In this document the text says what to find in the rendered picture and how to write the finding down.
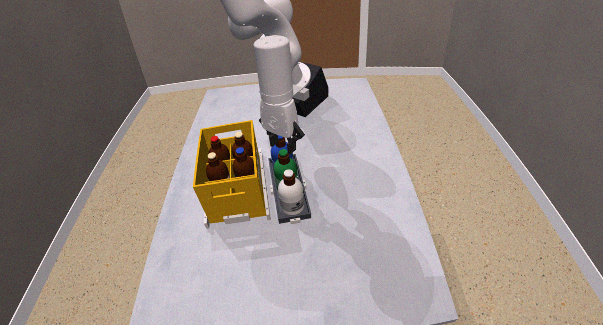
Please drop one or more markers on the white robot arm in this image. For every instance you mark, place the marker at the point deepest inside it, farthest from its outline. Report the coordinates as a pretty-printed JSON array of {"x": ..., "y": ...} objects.
[{"x": 277, "y": 53}]

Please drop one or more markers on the green bottle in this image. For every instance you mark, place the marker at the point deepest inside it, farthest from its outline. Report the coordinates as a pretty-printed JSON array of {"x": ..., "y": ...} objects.
[{"x": 284, "y": 162}]

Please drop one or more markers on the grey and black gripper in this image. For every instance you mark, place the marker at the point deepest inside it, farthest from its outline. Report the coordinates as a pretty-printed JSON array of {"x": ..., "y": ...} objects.
[{"x": 282, "y": 120}]

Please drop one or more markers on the white bottle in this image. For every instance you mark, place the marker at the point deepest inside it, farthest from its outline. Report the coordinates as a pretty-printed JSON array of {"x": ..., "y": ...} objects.
[{"x": 291, "y": 195}]

